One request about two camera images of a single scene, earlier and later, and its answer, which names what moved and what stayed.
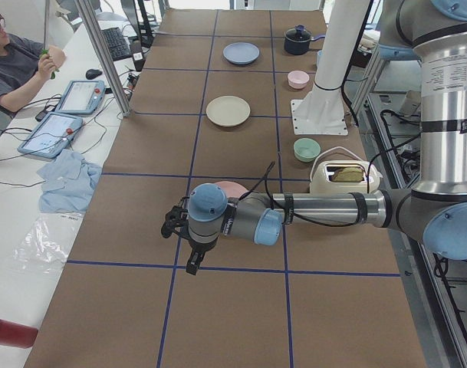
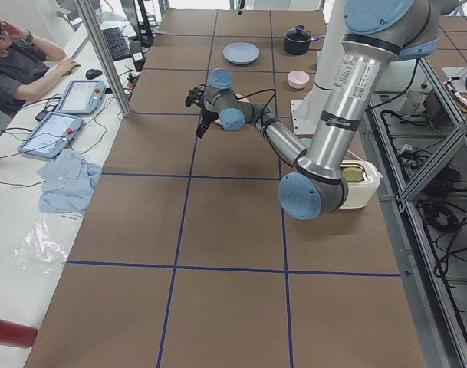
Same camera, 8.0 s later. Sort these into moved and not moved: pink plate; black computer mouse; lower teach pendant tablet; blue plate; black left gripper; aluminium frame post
Moved: pink plate; black left gripper
Not moved: black computer mouse; blue plate; aluminium frame post; lower teach pendant tablet
